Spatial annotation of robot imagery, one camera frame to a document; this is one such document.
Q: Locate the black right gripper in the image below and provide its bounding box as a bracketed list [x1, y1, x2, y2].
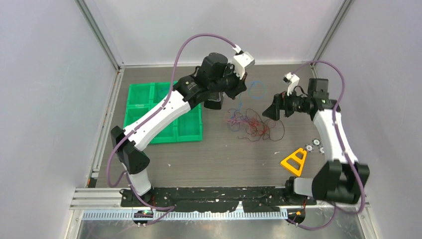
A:
[262, 86, 312, 121]

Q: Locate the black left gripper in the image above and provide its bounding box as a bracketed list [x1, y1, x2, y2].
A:
[210, 63, 248, 101]

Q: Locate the blue cable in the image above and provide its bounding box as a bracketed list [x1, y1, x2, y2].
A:
[230, 80, 267, 132]

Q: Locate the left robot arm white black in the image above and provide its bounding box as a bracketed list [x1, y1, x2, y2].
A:
[110, 51, 255, 206]

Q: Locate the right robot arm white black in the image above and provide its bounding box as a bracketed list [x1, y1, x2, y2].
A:
[262, 73, 370, 205]

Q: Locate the black metronome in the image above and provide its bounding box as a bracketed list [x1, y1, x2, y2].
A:
[204, 92, 224, 110]

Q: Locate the small round silver part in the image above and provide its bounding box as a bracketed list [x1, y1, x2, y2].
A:
[305, 144, 314, 152]

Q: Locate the yellow triangle block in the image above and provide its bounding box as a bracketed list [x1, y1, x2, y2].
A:
[280, 148, 308, 177]

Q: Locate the green bin back left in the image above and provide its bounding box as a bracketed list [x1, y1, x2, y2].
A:
[126, 83, 155, 107]

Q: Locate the red cable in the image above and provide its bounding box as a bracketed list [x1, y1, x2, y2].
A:
[227, 112, 274, 139]

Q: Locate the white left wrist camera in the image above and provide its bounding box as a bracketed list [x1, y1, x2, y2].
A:
[232, 45, 255, 79]

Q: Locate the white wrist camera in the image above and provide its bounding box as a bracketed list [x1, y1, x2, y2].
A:
[283, 73, 300, 96]
[232, 45, 255, 79]

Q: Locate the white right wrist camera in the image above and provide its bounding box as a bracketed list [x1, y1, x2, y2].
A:
[283, 73, 300, 96]

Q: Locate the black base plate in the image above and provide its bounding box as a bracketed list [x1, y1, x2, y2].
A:
[119, 186, 317, 213]

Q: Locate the aluminium corner post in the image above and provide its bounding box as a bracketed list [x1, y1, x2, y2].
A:
[75, 0, 121, 72]

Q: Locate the aluminium rail front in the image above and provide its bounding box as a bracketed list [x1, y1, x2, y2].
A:
[69, 185, 370, 221]

